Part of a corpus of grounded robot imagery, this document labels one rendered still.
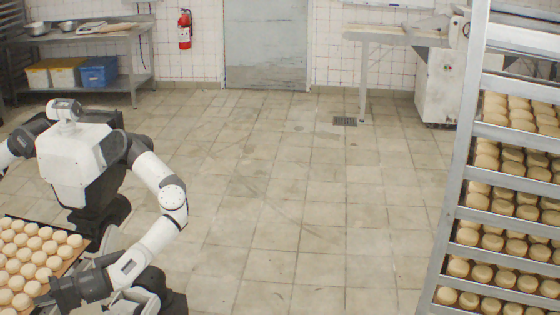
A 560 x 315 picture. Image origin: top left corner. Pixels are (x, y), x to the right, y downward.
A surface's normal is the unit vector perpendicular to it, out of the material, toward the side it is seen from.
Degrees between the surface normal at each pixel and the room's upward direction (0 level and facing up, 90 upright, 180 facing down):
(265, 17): 90
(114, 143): 59
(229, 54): 90
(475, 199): 0
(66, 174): 91
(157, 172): 26
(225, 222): 0
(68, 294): 90
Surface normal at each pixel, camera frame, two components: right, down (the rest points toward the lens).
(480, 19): -0.43, 0.41
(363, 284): 0.00, -0.89
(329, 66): -0.12, 0.45
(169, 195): 0.11, -0.60
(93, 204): 0.53, 0.51
